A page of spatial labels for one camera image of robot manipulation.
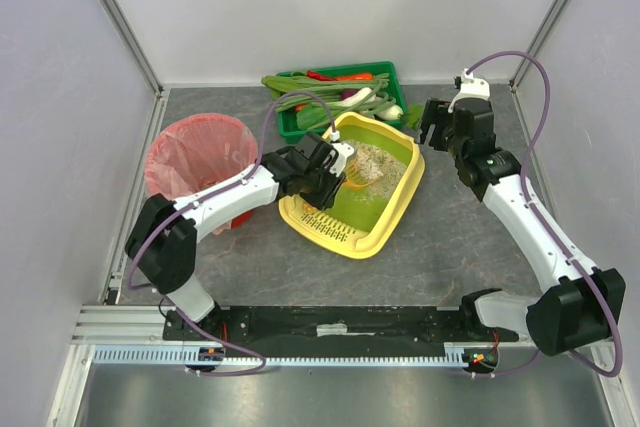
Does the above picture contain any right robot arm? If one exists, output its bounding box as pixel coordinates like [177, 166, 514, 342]
[419, 98, 626, 356]

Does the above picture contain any clear plastic bin liner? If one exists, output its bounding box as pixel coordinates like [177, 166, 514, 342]
[144, 114, 260, 236]

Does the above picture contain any white radish with leaves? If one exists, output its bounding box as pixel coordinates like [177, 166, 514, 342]
[376, 103, 426, 131]

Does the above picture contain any green bok choy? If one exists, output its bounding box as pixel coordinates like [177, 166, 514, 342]
[296, 104, 331, 131]

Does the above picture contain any grey slotted cable duct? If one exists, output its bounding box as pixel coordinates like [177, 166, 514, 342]
[93, 345, 480, 368]

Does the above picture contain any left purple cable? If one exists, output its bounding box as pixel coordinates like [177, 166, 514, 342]
[124, 90, 339, 378]

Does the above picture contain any purple onion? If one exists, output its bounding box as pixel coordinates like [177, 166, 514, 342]
[341, 89, 359, 100]

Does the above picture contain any orange carrot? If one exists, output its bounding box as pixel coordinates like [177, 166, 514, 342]
[335, 72, 375, 82]

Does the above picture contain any cat litter pile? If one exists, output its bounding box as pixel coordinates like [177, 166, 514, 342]
[349, 140, 406, 200]

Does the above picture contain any green plastic crate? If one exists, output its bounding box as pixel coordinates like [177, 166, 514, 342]
[275, 61, 408, 143]

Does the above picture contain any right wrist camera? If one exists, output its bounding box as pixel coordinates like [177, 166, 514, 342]
[448, 69, 490, 113]

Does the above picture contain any orange litter scoop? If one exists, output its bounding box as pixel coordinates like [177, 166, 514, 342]
[311, 157, 383, 200]

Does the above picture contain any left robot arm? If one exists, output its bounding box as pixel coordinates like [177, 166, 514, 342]
[125, 132, 356, 322]

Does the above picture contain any red chili pepper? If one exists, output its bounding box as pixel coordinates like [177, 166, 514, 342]
[306, 70, 337, 82]

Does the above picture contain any yellow green litter box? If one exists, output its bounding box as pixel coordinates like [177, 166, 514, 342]
[278, 113, 426, 259]

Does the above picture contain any green leafy vegetable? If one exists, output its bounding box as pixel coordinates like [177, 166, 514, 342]
[261, 75, 316, 99]

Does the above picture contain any green long beans bunch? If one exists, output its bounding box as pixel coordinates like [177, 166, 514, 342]
[276, 74, 400, 118]

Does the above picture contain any white scallion stalk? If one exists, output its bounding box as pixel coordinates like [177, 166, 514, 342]
[320, 87, 375, 111]

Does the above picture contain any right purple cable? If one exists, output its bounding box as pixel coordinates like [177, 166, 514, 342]
[467, 50, 624, 379]

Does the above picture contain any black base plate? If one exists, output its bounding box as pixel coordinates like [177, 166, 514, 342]
[162, 305, 521, 348]

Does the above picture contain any purple cable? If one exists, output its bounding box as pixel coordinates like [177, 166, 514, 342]
[124, 90, 339, 378]
[467, 50, 624, 379]

